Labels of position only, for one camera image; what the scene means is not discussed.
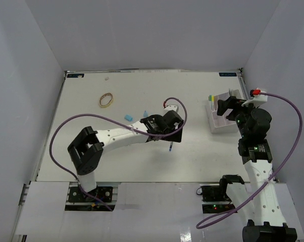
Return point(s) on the blue highlighter cap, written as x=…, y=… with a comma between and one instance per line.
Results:
x=128, y=117

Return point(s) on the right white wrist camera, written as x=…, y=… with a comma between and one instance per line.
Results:
x=257, y=99

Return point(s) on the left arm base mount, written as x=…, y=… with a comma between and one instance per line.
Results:
x=76, y=195

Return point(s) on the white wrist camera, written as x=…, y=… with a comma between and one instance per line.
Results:
x=170, y=107
x=257, y=99

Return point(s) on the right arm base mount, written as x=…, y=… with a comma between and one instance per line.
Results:
x=213, y=201

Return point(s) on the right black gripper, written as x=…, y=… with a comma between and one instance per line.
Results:
x=234, y=104

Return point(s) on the masking tape roll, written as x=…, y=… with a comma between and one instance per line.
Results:
x=106, y=100

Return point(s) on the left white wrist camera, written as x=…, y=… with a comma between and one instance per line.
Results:
x=170, y=107

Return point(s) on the left blue corner label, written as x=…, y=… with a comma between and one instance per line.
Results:
x=75, y=75

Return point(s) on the right blue corner label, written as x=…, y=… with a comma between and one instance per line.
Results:
x=227, y=74

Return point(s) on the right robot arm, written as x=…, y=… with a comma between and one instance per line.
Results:
x=263, y=216

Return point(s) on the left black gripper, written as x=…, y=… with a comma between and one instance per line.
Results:
x=175, y=136

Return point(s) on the blue corner label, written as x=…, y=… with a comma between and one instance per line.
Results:
x=75, y=75
x=227, y=74

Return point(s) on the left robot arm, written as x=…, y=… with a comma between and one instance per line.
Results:
x=88, y=147

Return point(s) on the white compartment organizer tray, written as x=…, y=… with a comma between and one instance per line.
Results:
x=219, y=124

